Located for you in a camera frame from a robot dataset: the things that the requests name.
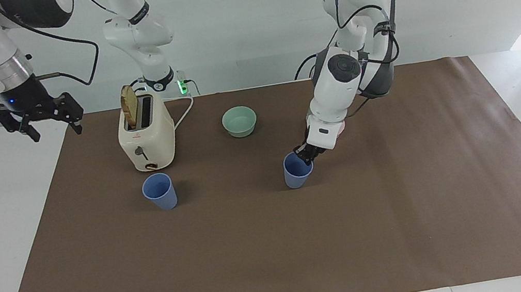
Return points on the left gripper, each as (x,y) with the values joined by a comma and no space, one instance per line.
(316,150)

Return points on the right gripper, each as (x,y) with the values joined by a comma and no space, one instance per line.
(25,97)

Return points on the blue cup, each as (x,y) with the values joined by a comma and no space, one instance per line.
(297,177)
(161,195)

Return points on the green bowl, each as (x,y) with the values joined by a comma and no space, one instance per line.
(239,121)

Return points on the toasted bread slice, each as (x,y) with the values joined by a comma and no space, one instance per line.
(129,106)

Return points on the cream toaster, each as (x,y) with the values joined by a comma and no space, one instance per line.
(147,143)

